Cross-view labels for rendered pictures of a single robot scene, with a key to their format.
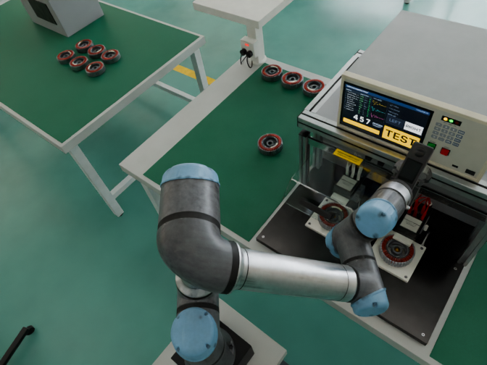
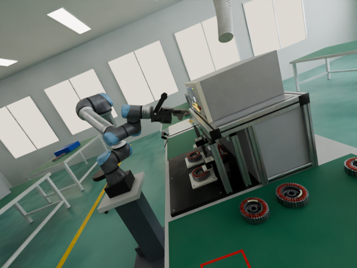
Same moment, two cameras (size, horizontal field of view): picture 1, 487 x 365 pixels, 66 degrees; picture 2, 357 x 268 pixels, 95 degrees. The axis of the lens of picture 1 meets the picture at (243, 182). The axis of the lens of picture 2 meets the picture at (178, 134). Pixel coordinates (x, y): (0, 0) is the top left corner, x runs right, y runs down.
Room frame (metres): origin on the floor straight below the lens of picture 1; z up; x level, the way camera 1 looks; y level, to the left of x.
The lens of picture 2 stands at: (-0.11, -1.06, 1.36)
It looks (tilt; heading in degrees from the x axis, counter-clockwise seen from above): 17 degrees down; 45
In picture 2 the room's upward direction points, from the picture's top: 23 degrees counter-clockwise
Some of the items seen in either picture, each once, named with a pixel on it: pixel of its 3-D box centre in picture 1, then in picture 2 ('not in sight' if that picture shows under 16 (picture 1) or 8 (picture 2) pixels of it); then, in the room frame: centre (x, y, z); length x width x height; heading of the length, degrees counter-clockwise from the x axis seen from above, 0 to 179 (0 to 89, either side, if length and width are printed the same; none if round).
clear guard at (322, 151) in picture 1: (341, 177); (184, 128); (0.70, -0.31, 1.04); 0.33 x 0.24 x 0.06; 133
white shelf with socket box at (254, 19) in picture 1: (254, 38); not in sight; (1.67, -0.19, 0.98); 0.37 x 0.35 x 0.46; 43
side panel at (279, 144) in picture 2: not in sight; (282, 146); (0.65, -0.90, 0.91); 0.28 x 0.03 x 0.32; 133
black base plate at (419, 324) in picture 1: (364, 235); (201, 168); (0.62, -0.39, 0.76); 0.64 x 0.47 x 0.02; 43
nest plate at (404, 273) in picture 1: (395, 253); (202, 176); (0.53, -0.46, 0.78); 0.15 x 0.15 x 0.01; 43
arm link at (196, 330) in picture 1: (197, 334); (107, 160); (0.32, 0.20, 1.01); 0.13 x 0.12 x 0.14; 175
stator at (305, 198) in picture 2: not in sight; (291, 194); (0.49, -0.93, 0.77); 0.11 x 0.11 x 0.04
